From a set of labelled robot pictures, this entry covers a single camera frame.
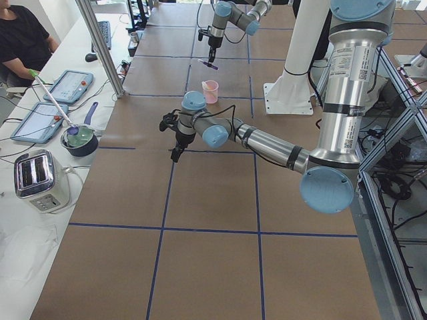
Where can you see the black keyboard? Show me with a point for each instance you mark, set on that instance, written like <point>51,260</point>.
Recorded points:
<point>105,28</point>

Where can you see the near blue teach pendant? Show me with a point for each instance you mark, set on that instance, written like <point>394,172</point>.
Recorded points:
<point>39,125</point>

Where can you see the blue teach pendant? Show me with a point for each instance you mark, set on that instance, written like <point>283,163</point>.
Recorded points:
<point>39,125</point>
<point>71,86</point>

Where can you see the aluminium frame post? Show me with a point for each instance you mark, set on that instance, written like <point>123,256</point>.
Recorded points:
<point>100,46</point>

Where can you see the seated person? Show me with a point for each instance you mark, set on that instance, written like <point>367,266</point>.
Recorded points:
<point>25,44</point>

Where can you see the blue saucepan with lid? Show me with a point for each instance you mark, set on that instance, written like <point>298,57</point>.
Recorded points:
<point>80,140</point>

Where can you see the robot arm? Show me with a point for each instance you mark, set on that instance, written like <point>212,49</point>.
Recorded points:
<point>226,12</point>
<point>326,158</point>

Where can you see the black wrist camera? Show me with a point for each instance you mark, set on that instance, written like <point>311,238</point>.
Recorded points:
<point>203,33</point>
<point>169,121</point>

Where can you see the white toaster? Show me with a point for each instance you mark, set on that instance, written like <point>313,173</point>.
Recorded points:
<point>40,180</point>

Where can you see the purple highlighter pen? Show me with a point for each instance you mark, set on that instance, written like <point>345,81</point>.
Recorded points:
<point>208,64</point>

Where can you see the green highlighter pen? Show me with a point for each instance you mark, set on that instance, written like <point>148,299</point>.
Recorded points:
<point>206,86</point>

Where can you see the pink mesh pen holder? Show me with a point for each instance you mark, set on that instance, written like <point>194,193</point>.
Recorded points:
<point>211,96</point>

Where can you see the metal grabber stick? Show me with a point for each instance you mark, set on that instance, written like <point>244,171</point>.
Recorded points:
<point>53,101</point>

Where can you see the steel cup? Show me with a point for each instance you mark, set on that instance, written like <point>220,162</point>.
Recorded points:
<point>134,37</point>

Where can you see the black computer mouse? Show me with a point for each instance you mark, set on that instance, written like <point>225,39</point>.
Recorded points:
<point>91,57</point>

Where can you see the far blue teach pendant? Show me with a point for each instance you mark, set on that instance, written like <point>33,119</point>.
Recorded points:
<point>71,86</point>

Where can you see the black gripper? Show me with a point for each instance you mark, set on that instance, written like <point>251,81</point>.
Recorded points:
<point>214,41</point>
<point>183,138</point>

